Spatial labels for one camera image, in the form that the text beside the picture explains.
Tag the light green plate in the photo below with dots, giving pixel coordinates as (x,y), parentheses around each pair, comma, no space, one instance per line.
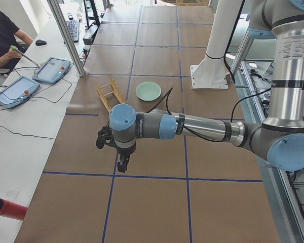
(148,91)

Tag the red cylinder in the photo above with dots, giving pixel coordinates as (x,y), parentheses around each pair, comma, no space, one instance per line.
(12,210)

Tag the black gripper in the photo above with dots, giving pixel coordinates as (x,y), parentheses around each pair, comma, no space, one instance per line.
(124,153)

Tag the white reacher grabber stick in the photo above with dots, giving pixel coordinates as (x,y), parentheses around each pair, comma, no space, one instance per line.
(14,48)

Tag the black keyboard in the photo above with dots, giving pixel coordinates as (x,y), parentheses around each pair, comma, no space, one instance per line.
(73,28)

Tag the wooden plate rack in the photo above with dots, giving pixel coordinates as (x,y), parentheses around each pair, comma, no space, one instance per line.
(107,90)

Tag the person in black shirt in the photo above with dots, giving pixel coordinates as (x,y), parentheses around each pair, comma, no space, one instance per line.
(8,34)

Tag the blue teach pendant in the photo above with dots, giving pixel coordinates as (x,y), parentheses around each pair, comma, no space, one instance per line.
(18,92)
(52,70)

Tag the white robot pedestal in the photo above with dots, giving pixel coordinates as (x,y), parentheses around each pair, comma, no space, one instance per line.
(210,73)

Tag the aluminium frame post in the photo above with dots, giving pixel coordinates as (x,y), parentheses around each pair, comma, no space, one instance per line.
(58,15)

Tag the black computer mouse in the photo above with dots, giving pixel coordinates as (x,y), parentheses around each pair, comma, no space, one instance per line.
(40,42)

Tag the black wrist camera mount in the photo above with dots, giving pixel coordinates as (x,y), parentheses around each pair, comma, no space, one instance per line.
(105,137)

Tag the near blue teach pendant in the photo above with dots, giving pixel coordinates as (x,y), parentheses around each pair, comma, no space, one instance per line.
(18,92)

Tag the far blue teach pendant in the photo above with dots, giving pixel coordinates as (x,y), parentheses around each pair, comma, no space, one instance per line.
(52,70)

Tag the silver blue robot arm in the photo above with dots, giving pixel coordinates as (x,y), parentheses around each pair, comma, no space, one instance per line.
(279,139)

